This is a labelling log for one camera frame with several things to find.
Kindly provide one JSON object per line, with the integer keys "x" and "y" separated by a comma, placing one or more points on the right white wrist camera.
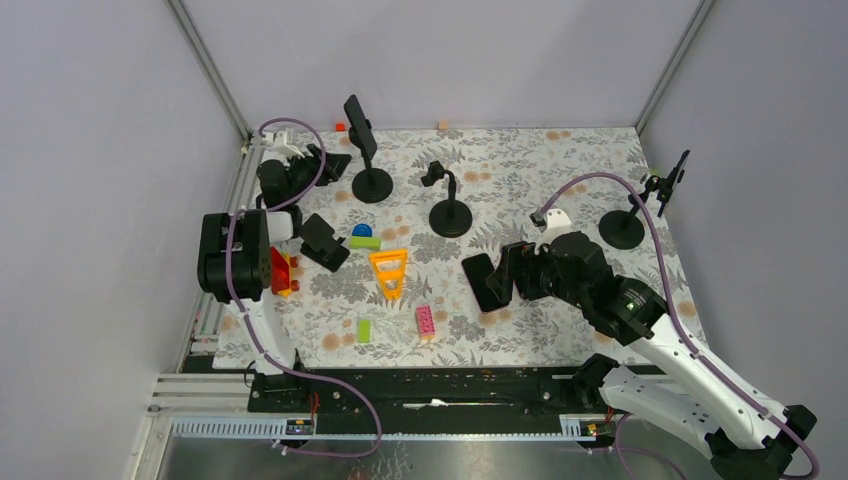
{"x": 553, "y": 223}

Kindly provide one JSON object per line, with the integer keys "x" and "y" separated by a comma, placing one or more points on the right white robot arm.
{"x": 742, "y": 432}

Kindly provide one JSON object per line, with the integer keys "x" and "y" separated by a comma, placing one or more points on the orange triangular plastic frame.
{"x": 389, "y": 268}

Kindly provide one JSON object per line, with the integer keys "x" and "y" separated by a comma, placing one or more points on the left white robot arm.
{"x": 247, "y": 259}

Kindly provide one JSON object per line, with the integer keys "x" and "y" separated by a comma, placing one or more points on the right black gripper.
{"x": 516, "y": 258}

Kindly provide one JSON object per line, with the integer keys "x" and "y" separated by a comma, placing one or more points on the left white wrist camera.
{"x": 279, "y": 143}

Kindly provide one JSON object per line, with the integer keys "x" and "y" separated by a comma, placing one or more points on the blue arch block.
{"x": 362, "y": 230}

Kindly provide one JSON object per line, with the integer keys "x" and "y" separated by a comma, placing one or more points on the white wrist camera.
{"x": 279, "y": 143}
{"x": 553, "y": 223}

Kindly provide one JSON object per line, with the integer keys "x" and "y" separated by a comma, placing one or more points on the floral patterned table mat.
{"x": 503, "y": 176}

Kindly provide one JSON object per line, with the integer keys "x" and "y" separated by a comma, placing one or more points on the small green block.
{"x": 364, "y": 331}

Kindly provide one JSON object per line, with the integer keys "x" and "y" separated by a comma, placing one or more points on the long green block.
{"x": 365, "y": 242}

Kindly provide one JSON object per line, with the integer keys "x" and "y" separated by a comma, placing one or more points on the black pole stand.
{"x": 450, "y": 218}
{"x": 622, "y": 229}

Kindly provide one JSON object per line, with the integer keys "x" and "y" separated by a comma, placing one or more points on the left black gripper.
{"x": 332, "y": 167}

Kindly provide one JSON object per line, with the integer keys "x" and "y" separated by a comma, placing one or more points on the red yellow toy truck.
{"x": 283, "y": 283}

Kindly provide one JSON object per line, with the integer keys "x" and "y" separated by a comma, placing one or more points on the pink studded toy brick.
{"x": 425, "y": 322}

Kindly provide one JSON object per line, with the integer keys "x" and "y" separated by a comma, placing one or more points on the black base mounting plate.
{"x": 431, "y": 401}

